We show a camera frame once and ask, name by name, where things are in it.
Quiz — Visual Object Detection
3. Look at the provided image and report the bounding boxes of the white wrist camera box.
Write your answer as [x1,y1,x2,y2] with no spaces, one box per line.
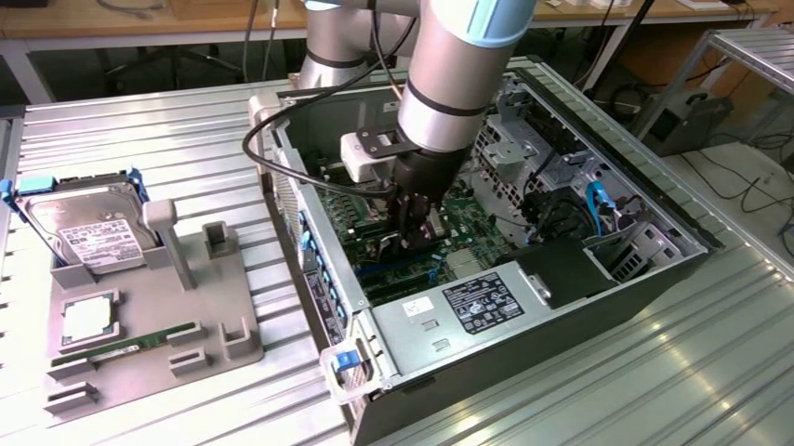
[340,131,418,183]

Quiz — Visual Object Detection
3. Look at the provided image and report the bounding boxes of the silver hard disk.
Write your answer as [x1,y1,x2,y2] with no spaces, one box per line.
[18,188,157,279]

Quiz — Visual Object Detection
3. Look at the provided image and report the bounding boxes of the black floor cable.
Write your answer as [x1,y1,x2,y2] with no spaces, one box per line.
[681,133,794,203]

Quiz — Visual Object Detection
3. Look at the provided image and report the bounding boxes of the clear case handle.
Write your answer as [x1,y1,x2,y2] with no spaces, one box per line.
[318,343,381,404]

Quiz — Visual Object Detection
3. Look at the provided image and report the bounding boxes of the black expansion slot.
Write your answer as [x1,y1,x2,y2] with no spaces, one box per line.
[364,271,437,299]

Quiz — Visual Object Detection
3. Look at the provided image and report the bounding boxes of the green RAM stick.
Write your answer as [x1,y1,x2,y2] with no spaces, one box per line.
[50,324,195,368]

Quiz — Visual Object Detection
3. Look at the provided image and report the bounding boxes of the grey power supply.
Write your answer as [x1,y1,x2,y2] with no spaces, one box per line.
[365,259,561,378]

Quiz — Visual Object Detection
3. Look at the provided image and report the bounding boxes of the silver disk bay cage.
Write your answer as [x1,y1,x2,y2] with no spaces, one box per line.
[470,113,598,233]

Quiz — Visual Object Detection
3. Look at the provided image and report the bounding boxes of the black box with handle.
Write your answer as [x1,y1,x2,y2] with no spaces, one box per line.
[642,90,739,158]

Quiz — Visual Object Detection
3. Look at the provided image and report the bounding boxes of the blue expansion slot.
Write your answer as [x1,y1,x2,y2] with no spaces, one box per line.
[354,253,430,278]

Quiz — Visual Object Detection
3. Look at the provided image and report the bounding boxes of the open black PC case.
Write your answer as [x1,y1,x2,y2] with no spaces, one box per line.
[247,55,725,446]

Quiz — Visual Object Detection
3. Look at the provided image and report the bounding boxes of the grey parts rack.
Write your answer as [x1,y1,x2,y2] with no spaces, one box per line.
[41,199,269,429]

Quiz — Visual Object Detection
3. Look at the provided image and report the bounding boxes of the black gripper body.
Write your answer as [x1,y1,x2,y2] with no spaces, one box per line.
[394,148,468,204]

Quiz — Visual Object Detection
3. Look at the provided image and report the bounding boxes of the green motherboard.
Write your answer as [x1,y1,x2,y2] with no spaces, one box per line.
[313,155,518,307]

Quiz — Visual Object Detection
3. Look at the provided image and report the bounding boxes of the hard disk drive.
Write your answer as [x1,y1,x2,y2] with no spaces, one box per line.
[0,164,150,280]

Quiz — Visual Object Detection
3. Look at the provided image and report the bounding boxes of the wooden desk with grey frame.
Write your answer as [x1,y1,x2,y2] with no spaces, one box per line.
[0,0,777,106]

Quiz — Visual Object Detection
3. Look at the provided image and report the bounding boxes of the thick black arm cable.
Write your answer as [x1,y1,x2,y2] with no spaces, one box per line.
[243,0,425,201]

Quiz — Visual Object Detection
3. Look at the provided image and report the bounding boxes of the coiled black cable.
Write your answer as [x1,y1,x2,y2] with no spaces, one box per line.
[609,82,648,118]

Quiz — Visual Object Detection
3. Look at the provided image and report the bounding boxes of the silver CPU chip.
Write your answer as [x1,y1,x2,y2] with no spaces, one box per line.
[62,296,121,348]

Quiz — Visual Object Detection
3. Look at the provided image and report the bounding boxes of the blue wire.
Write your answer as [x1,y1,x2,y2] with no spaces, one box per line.
[582,180,624,234]

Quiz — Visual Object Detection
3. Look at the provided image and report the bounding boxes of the hanging black cable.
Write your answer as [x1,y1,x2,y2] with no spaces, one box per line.
[239,0,281,85]

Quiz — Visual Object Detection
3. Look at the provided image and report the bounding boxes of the grey case handle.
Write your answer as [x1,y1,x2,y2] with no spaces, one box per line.
[247,92,294,132]

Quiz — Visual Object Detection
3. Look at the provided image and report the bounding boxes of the metal slat side table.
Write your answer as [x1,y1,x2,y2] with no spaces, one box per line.
[632,27,794,146]

